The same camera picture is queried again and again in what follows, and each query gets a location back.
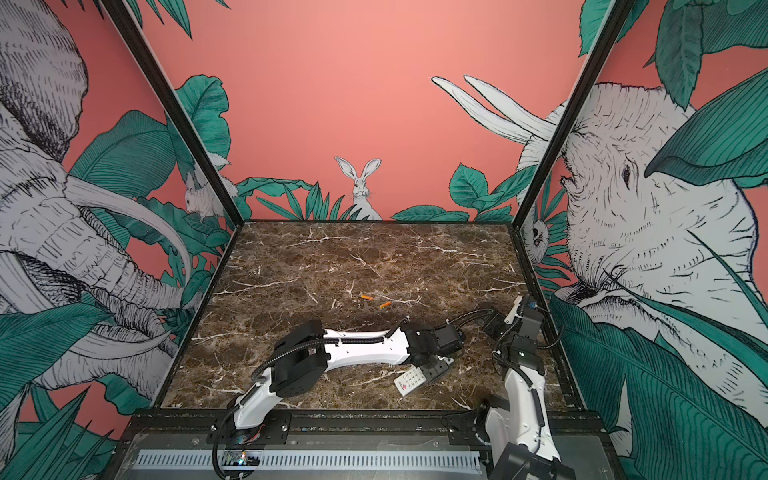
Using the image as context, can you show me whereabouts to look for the white remote control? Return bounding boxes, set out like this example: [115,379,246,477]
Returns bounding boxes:
[394,366,427,397]

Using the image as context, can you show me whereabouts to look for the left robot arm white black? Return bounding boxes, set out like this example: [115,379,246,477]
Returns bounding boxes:
[232,319,465,430]

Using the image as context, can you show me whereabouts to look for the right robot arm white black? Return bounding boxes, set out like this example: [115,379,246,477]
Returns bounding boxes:
[484,295,576,479]

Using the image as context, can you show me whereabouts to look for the small circuit board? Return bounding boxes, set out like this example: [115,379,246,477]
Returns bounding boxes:
[221,450,261,470]

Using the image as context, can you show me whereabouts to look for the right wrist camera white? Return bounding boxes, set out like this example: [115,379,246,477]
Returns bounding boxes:
[504,295,524,325]

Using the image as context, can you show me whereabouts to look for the white slotted cable duct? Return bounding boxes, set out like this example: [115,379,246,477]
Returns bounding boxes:
[133,449,483,474]

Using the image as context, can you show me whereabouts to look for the black mounting rail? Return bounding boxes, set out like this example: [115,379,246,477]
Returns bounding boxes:
[206,409,607,448]

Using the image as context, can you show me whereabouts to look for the right black frame post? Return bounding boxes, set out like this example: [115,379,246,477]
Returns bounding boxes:
[511,0,634,232]

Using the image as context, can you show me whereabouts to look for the black frame post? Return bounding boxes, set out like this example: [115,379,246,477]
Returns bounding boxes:
[101,0,245,228]
[511,0,634,232]

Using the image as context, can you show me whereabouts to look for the left black frame post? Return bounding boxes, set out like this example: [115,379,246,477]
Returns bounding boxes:
[101,0,245,228]

